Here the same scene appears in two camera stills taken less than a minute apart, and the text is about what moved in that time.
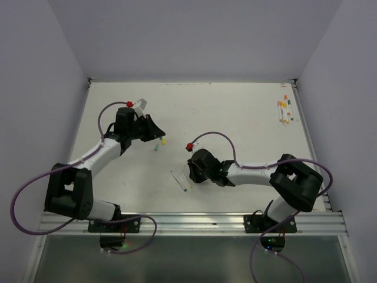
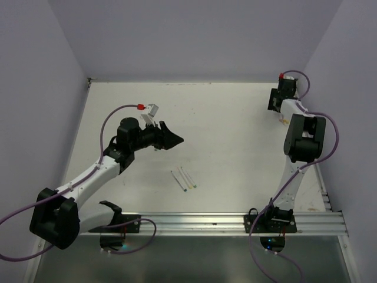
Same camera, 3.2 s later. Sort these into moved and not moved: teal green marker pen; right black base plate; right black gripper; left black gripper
Moved: right black gripper; left black gripper
Not moved: teal green marker pen; right black base plate
